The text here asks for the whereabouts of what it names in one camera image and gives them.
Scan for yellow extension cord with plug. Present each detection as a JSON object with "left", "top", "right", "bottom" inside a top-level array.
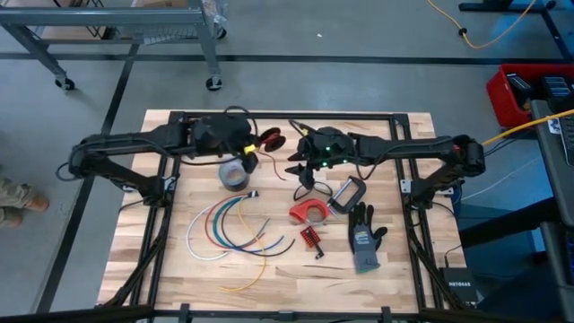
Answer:
[{"left": 425, "top": 0, "right": 539, "bottom": 50}]

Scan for red plastic bin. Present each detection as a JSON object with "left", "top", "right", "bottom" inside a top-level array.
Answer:
[{"left": 486, "top": 63, "right": 574, "bottom": 129}]

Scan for person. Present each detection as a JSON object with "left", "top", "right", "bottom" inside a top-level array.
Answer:
[{"left": 0, "top": 177, "right": 51, "bottom": 229}]

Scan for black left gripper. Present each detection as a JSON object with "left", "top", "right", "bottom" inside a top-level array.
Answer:
[{"left": 239, "top": 127, "right": 275, "bottom": 176}]

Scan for black stand base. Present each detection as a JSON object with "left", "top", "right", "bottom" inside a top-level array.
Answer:
[{"left": 457, "top": 0, "right": 574, "bottom": 62}]

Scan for black desk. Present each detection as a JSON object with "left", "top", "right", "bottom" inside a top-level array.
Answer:
[{"left": 530, "top": 99, "right": 574, "bottom": 323}]

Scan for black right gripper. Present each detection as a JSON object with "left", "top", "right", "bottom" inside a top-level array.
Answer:
[{"left": 284, "top": 126, "right": 336, "bottom": 190}]

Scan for black C-clamp with silver screw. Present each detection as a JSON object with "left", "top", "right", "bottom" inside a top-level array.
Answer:
[{"left": 326, "top": 175, "right": 368, "bottom": 214}]

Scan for yellow hanging extension cord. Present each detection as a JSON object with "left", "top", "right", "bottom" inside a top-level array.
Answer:
[{"left": 482, "top": 109, "right": 574, "bottom": 147}]

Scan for grey duct tape roll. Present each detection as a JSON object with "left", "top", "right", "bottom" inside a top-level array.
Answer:
[{"left": 218, "top": 160, "right": 250, "bottom": 193}]

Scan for black-framed clear safety glasses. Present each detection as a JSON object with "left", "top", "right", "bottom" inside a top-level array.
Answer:
[{"left": 292, "top": 179, "right": 335, "bottom": 203}]

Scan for grey metal cart on castors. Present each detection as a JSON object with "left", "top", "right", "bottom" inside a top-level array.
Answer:
[{"left": 0, "top": 0, "right": 228, "bottom": 92}]

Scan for black Netgear network switch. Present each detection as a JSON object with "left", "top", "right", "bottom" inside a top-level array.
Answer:
[{"left": 438, "top": 266, "right": 479, "bottom": 306}]

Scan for thick red cable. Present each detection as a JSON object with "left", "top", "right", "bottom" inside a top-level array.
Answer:
[{"left": 204, "top": 196, "right": 265, "bottom": 250}]

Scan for yellow cable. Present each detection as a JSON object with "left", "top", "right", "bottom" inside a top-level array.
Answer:
[{"left": 219, "top": 196, "right": 269, "bottom": 292}]

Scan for red dispenser with clear tape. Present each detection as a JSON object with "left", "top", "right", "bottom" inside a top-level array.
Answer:
[{"left": 288, "top": 198, "right": 332, "bottom": 226}]

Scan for green cable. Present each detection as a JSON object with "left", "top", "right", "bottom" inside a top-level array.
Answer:
[{"left": 211, "top": 196, "right": 279, "bottom": 250}]

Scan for thin red wire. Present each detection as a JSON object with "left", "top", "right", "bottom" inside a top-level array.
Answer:
[{"left": 258, "top": 150, "right": 288, "bottom": 183}]

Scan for black cable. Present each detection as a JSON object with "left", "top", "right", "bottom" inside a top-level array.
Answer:
[{"left": 220, "top": 196, "right": 297, "bottom": 258}]

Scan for red socket bit holder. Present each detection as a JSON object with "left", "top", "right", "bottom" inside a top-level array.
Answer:
[{"left": 299, "top": 225, "right": 320, "bottom": 249}]

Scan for white cable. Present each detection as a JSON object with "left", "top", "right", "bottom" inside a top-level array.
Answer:
[{"left": 186, "top": 200, "right": 230, "bottom": 262}]

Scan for blue cable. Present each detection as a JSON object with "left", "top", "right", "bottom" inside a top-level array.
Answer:
[{"left": 214, "top": 196, "right": 286, "bottom": 253}]

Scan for black wire spool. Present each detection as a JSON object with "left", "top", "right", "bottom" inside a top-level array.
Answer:
[{"left": 259, "top": 127, "right": 288, "bottom": 154}]

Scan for black ribbed battery pack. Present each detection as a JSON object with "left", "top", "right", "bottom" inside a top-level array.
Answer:
[
  {"left": 506, "top": 73, "right": 535, "bottom": 110},
  {"left": 541, "top": 74, "right": 574, "bottom": 102}
]

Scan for black and grey work glove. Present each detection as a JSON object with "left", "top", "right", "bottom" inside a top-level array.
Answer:
[{"left": 347, "top": 201, "right": 389, "bottom": 274}]

